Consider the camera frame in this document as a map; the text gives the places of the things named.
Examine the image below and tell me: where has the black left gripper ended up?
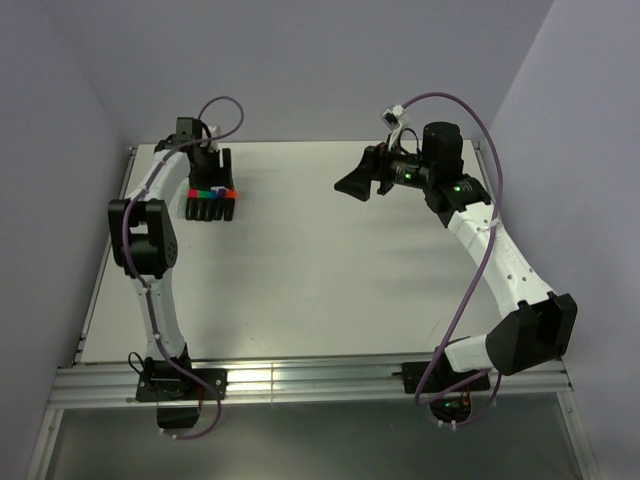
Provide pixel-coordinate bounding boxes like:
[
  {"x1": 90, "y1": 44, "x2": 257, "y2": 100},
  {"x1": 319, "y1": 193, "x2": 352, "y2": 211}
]
[{"x1": 189, "y1": 148, "x2": 235, "y2": 192}]

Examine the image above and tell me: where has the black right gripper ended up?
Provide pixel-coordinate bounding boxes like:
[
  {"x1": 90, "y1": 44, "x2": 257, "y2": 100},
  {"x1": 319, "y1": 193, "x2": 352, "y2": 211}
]
[{"x1": 334, "y1": 133, "x2": 436, "y2": 201}]

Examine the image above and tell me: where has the black purple tip highlighter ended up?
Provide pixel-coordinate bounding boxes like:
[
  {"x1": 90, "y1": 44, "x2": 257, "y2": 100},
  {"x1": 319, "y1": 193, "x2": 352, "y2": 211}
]
[{"x1": 213, "y1": 196, "x2": 227, "y2": 221}]

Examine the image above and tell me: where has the black blue tip highlighter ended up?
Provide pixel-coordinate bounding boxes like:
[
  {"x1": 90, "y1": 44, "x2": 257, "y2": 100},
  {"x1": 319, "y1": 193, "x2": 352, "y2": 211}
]
[{"x1": 205, "y1": 198, "x2": 215, "y2": 222}]

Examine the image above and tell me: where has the black orange tip highlighter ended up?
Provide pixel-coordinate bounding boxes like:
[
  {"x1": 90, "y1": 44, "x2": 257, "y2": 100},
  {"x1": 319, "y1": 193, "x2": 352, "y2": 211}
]
[{"x1": 223, "y1": 197, "x2": 236, "y2": 222}]

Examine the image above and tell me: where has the black pink tip highlighter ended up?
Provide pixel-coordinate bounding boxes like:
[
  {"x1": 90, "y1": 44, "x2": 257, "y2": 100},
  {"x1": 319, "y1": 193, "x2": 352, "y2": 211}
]
[{"x1": 185, "y1": 196, "x2": 198, "y2": 220}]

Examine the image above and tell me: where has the black green tip highlighter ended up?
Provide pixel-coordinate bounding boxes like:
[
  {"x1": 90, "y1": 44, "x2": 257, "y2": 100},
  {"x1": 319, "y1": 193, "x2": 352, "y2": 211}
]
[{"x1": 195, "y1": 197, "x2": 208, "y2": 221}]

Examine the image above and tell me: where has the pale green capped highlighter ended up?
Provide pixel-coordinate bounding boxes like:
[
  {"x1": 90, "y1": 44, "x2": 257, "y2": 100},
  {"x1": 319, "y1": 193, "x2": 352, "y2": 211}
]
[{"x1": 176, "y1": 195, "x2": 187, "y2": 219}]

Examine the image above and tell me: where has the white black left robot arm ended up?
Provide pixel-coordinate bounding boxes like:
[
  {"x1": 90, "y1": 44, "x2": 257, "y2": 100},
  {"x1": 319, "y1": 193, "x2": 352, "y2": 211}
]
[{"x1": 108, "y1": 117, "x2": 237, "y2": 399}]

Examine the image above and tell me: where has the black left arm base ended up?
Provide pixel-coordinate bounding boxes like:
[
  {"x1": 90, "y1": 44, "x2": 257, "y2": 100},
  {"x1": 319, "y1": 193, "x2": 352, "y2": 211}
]
[{"x1": 135, "y1": 362, "x2": 216, "y2": 431}]

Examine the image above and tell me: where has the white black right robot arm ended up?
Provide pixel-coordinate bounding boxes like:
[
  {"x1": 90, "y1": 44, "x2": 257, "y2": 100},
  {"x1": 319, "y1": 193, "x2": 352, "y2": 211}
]
[{"x1": 334, "y1": 122, "x2": 578, "y2": 390}]

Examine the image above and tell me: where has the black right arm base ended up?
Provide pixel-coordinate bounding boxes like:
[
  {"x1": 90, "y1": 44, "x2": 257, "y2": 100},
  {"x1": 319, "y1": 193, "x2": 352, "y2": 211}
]
[{"x1": 393, "y1": 357, "x2": 490, "y2": 423}]

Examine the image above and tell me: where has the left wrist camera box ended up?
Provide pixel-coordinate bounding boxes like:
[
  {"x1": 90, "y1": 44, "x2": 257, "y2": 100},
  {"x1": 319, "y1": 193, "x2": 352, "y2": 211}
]
[{"x1": 200, "y1": 124, "x2": 221, "y2": 152}]

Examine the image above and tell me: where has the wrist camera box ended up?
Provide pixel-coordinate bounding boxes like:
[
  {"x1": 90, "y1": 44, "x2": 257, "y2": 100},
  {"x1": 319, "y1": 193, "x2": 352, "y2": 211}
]
[
  {"x1": 380, "y1": 104, "x2": 411, "y2": 151},
  {"x1": 200, "y1": 124, "x2": 221, "y2": 152}
]

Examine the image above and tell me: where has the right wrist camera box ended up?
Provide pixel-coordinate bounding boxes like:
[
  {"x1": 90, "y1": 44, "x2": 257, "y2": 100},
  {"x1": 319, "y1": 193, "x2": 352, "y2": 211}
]
[{"x1": 380, "y1": 104, "x2": 411, "y2": 151}]

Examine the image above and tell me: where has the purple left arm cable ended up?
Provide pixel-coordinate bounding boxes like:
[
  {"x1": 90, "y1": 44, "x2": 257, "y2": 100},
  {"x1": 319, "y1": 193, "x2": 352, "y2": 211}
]
[{"x1": 121, "y1": 96, "x2": 246, "y2": 441}]

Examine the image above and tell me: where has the aluminium front rail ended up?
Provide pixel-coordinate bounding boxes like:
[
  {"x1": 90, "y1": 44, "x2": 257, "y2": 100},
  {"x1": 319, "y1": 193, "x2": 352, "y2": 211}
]
[{"x1": 49, "y1": 352, "x2": 572, "y2": 409}]

